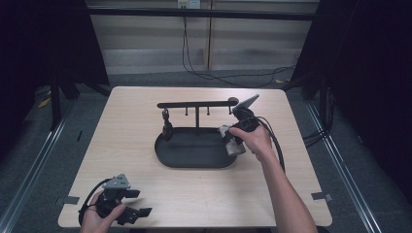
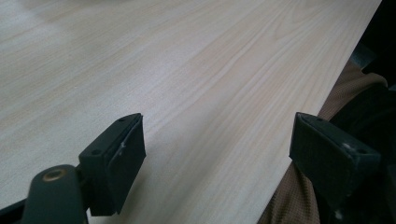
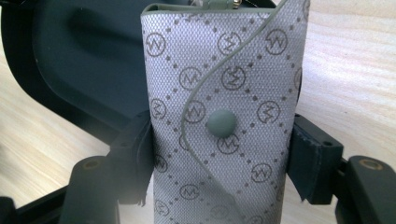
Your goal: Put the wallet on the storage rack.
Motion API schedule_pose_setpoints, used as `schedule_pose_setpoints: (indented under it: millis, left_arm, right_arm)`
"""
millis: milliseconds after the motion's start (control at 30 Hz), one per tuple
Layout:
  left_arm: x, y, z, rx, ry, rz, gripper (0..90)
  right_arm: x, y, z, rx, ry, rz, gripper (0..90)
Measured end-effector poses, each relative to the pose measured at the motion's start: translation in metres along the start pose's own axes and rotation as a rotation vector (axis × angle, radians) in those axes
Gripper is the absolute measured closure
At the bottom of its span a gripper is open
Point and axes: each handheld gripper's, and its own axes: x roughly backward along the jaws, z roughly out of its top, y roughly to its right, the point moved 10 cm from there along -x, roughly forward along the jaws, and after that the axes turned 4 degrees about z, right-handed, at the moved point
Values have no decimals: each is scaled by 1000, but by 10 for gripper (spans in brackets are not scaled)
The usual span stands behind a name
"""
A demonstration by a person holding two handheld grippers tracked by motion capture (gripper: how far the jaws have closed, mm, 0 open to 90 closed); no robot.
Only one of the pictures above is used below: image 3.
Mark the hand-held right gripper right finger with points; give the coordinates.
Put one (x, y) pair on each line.
(313, 168)

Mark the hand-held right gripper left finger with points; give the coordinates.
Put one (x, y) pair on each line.
(134, 155)

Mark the grey patterned key pouch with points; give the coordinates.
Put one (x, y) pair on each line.
(224, 112)

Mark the black key rack with tray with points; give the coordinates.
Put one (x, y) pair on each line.
(81, 56)

